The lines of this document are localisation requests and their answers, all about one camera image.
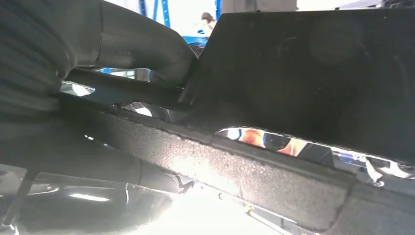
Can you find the blue metal shelf rack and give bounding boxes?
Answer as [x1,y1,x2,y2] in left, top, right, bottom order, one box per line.
[138,0,223,47]

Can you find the person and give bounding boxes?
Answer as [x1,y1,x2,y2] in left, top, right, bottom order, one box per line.
[200,12,218,37]

